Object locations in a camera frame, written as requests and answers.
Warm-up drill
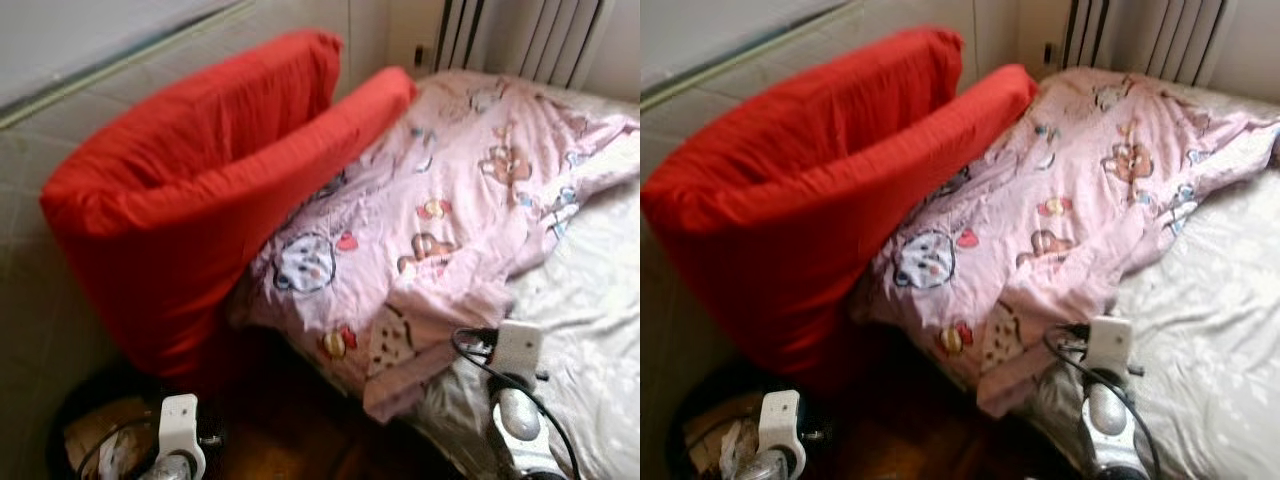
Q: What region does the white tissue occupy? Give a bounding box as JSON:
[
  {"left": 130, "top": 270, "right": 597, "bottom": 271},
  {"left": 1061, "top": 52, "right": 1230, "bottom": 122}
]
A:
[
  {"left": 94, "top": 430, "right": 137, "bottom": 480},
  {"left": 717, "top": 419, "right": 762, "bottom": 480}
]

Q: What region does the beige floral bed sheet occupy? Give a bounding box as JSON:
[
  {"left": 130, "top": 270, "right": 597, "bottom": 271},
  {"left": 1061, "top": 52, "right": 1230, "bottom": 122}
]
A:
[
  {"left": 400, "top": 75, "right": 641, "bottom": 480},
  {"left": 1018, "top": 75, "right": 1280, "bottom": 480}
]

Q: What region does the black trash bin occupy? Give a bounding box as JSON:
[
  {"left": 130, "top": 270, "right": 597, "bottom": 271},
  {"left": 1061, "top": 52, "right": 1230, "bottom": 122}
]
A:
[
  {"left": 44, "top": 364, "right": 232, "bottom": 480},
  {"left": 667, "top": 359, "right": 842, "bottom": 480}
]

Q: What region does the pink cartoon print blanket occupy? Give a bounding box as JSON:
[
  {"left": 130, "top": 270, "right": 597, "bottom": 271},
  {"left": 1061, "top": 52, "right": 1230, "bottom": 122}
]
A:
[
  {"left": 849, "top": 64, "right": 1280, "bottom": 420},
  {"left": 229, "top": 67, "right": 641, "bottom": 424}
]

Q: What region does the red cushion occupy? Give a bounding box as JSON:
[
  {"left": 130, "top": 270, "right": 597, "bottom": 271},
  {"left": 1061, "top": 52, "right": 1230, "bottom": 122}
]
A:
[
  {"left": 39, "top": 27, "right": 420, "bottom": 393},
  {"left": 640, "top": 24, "right": 1040, "bottom": 393}
]

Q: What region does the white radiator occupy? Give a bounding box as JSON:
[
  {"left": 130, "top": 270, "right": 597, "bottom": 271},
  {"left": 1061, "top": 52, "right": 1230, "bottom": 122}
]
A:
[
  {"left": 1059, "top": 0, "right": 1237, "bottom": 90},
  {"left": 434, "top": 0, "right": 614, "bottom": 92}
]

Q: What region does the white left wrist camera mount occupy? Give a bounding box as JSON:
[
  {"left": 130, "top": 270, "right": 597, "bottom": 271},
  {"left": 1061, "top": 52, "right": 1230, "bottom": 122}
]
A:
[
  {"left": 756, "top": 389, "right": 810, "bottom": 480},
  {"left": 154, "top": 392, "right": 209, "bottom": 480}
]

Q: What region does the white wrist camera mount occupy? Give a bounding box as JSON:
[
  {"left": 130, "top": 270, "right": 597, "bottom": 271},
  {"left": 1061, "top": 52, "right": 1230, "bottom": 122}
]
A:
[
  {"left": 154, "top": 392, "right": 209, "bottom": 480},
  {"left": 756, "top": 389, "right": 810, "bottom": 480},
  {"left": 1084, "top": 315, "right": 1137, "bottom": 382},
  {"left": 491, "top": 319, "right": 545, "bottom": 387}
]

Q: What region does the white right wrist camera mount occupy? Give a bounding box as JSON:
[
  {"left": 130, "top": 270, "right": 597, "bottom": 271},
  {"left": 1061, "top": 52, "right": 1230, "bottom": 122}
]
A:
[
  {"left": 491, "top": 319, "right": 545, "bottom": 387},
  {"left": 1084, "top": 315, "right": 1137, "bottom": 382}
]

